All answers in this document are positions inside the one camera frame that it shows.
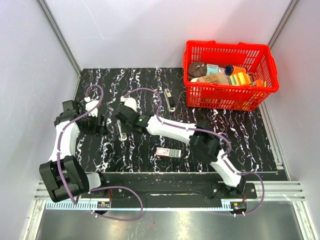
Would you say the red plastic shopping basket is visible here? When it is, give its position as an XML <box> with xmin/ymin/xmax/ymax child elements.
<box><xmin>183</xmin><ymin>40</ymin><xmax>279</xmax><ymax>111</ymax></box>

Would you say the red white staple box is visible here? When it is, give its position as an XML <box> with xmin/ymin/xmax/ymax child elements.
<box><xmin>155</xmin><ymin>147</ymin><xmax>182</xmax><ymax>158</ymax></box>

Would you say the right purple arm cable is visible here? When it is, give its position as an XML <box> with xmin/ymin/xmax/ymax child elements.
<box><xmin>120</xmin><ymin>87</ymin><xmax>266</xmax><ymax>217</ymax></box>

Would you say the cream white stapler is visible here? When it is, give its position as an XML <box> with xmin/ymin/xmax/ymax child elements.
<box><xmin>117</xmin><ymin>119</ymin><xmax>127</xmax><ymax>142</ymax></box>

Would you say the brown cardboard package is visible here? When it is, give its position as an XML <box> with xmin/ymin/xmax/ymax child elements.
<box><xmin>190</xmin><ymin>72</ymin><xmax>230</xmax><ymax>86</ymax></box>

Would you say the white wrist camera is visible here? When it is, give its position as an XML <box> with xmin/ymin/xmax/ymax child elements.
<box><xmin>84</xmin><ymin>96</ymin><xmax>100</xmax><ymax>117</ymax></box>
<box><xmin>120</xmin><ymin>96</ymin><xmax>137</xmax><ymax>112</ymax></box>

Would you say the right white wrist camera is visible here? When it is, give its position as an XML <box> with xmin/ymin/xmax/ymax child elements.
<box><xmin>120</xmin><ymin>96</ymin><xmax>137</xmax><ymax>112</ymax></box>

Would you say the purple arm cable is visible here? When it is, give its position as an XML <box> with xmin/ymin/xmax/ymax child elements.
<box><xmin>120</xmin><ymin>87</ymin><xmax>266</xmax><ymax>217</ymax></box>
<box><xmin>56</xmin><ymin>84</ymin><xmax>145</xmax><ymax>222</ymax></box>

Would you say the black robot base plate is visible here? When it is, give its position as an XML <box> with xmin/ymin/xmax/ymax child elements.
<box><xmin>102</xmin><ymin>172</ymin><xmax>257</xmax><ymax>211</ymax></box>

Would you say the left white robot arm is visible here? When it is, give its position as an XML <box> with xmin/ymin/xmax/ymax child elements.
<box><xmin>39</xmin><ymin>97</ymin><xmax>109</xmax><ymax>203</ymax></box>

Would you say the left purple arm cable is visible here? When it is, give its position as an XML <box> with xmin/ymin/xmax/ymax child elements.
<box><xmin>56</xmin><ymin>84</ymin><xmax>145</xmax><ymax>222</ymax></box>

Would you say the small orange packet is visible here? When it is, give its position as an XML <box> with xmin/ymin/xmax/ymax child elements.
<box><xmin>250</xmin><ymin>79</ymin><xmax>266</xmax><ymax>88</ymax></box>

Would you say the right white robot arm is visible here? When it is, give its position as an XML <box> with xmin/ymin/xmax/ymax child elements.
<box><xmin>115</xmin><ymin>104</ymin><xmax>246</xmax><ymax>198</ymax></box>

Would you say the teal white small box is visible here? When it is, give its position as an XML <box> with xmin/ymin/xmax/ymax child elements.
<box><xmin>206</xmin><ymin>63</ymin><xmax>219</xmax><ymax>75</ymax></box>

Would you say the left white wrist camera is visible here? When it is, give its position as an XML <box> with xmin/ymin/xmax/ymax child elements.
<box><xmin>84</xmin><ymin>96</ymin><xmax>100</xmax><ymax>117</ymax></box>

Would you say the orange bottle blue cap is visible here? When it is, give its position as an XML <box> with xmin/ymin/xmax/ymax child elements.
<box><xmin>224</xmin><ymin>64</ymin><xmax>247</xmax><ymax>76</ymax></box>

